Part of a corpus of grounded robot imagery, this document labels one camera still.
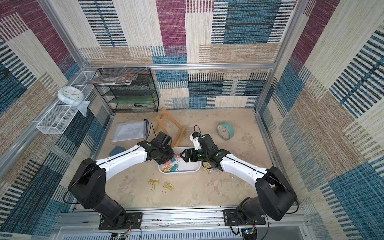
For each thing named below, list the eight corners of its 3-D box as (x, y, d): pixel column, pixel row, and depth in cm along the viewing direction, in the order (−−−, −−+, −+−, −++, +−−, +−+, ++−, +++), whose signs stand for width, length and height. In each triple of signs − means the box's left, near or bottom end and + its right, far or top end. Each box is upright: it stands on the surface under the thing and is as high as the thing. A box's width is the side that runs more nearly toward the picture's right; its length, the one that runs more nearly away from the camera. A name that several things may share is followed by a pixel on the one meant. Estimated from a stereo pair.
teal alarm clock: (214, 134, 107) (216, 124, 99) (218, 128, 110) (220, 119, 102) (229, 142, 102) (232, 133, 94) (233, 136, 105) (236, 127, 97)
